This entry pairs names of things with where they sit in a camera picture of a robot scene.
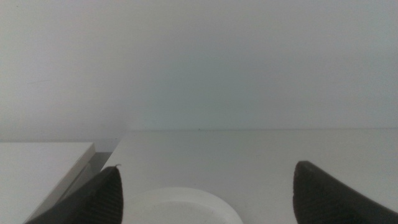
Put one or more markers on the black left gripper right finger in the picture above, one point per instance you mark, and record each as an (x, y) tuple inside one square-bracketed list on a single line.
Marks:
[(320, 202)]

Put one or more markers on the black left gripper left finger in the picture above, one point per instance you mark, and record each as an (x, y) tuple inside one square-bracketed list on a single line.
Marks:
[(99, 199)]

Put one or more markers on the white shallow bowl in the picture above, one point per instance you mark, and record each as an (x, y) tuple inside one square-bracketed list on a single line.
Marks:
[(180, 208)]

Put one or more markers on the white side table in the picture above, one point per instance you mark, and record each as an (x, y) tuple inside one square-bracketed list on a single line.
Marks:
[(31, 174)]

